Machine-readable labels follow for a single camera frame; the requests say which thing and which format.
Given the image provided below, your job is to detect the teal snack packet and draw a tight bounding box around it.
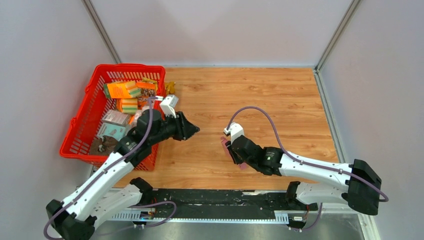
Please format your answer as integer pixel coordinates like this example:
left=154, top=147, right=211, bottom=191
left=96, top=122, right=128, bottom=141

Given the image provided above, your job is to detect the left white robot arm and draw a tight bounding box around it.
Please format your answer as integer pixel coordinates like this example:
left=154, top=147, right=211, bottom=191
left=43, top=108, right=200, bottom=240

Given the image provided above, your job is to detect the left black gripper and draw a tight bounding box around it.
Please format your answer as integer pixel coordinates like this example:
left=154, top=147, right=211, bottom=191
left=149, top=110, right=201, bottom=146

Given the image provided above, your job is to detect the yellow banana toy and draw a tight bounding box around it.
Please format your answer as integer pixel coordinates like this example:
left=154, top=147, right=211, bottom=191
left=165, top=81, right=176, bottom=95

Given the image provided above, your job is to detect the aluminium frame rail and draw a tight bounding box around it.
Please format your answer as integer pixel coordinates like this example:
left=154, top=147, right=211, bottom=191
left=67, top=186, right=373, bottom=223

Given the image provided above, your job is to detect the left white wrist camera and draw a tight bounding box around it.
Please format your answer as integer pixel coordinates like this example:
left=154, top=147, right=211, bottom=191
left=155, top=94, right=179, bottom=118

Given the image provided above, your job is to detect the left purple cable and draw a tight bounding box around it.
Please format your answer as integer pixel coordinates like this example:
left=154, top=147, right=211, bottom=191
left=43, top=96, right=178, bottom=240

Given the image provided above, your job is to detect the pink paper box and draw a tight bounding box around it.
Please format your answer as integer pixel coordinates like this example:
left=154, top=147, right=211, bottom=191
left=220, top=136, right=248, bottom=170

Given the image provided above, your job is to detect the red plastic basket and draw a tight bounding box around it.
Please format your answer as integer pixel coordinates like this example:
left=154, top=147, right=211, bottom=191
left=59, top=63, right=166, bottom=167

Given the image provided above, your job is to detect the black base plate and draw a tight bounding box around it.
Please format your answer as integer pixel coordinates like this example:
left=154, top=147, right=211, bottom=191
left=138, top=188, right=319, bottom=220

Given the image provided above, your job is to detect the orange green sponge pack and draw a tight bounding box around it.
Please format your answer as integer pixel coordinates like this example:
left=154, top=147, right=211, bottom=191
left=103, top=81, right=142, bottom=99

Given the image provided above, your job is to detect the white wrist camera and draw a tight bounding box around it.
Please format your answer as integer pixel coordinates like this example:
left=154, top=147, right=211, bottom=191
left=155, top=94, right=179, bottom=118
left=223, top=122, right=245, bottom=143

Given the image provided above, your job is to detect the purple cable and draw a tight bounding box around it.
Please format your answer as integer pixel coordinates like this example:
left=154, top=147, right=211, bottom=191
left=43, top=96, right=178, bottom=240
left=226, top=106, right=389, bottom=232

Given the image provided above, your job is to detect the brown crumpled packet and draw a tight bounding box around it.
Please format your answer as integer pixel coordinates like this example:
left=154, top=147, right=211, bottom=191
left=89, top=136, right=118, bottom=156

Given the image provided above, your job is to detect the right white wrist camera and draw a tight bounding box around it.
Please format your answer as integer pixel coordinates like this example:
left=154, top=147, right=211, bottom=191
left=223, top=122, right=245, bottom=143

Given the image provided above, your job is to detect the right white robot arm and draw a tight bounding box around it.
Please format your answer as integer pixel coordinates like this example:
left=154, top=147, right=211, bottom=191
left=222, top=135, right=382, bottom=216

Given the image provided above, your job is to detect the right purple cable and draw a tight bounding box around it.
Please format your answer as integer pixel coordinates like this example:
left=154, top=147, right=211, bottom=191
left=226, top=106, right=389, bottom=232

